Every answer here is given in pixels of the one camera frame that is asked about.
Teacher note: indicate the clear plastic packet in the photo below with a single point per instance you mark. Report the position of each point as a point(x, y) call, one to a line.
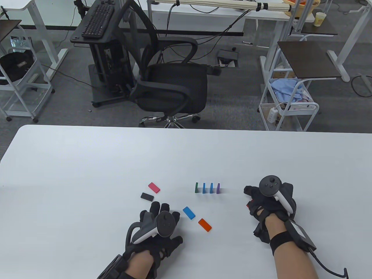
point(19, 43)

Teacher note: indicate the black bag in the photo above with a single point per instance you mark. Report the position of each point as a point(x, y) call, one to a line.
point(16, 65)

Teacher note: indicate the cardboard box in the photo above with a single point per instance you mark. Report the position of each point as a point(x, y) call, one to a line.
point(284, 75)

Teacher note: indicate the black domino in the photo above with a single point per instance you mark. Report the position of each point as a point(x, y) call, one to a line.
point(147, 196)

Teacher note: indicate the pink domino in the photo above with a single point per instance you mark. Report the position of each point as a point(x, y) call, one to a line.
point(154, 187)

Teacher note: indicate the orange domino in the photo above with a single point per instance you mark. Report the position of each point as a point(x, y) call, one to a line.
point(205, 225)

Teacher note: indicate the white desk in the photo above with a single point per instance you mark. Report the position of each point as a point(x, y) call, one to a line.
point(17, 5)
point(189, 17)
point(340, 66)

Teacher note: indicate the person's right hand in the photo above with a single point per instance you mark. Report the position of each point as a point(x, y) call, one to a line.
point(261, 210)

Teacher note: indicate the light blue cloth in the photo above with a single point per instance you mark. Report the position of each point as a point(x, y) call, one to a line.
point(286, 88)

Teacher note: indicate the white power strip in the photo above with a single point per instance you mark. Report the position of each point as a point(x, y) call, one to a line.
point(272, 114)

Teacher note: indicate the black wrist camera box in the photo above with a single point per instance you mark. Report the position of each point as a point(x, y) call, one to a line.
point(112, 268)
point(300, 234)

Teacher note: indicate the grey floor power box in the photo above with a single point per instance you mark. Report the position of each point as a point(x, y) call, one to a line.
point(228, 55)

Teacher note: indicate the beige rolled bamboo mat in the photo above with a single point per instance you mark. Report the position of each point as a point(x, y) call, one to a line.
point(218, 3)

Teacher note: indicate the black office chair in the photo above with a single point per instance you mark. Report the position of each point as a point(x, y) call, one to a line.
point(174, 84)

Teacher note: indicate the yellow white paper cup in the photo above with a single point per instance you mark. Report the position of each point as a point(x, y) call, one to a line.
point(319, 19)

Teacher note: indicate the white rolling utility cart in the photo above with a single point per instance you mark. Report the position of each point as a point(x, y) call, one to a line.
point(312, 108)
point(35, 84)

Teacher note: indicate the black keyboard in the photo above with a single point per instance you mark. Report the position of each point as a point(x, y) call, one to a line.
point(97, 21)

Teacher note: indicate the dark brown side table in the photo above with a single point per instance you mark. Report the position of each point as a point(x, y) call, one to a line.
point(319, 30)
point(8, 29)
point(311, 59)

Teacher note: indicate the person's left hand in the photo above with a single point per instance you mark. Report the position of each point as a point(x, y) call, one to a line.
point(169, 245)

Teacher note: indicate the black rolling computer stand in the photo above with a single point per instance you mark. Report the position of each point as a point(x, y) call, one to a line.
point(101, 55)

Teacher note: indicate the grey white handheld controller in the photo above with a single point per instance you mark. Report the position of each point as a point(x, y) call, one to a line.
point(165, 224)
point(270, 186)

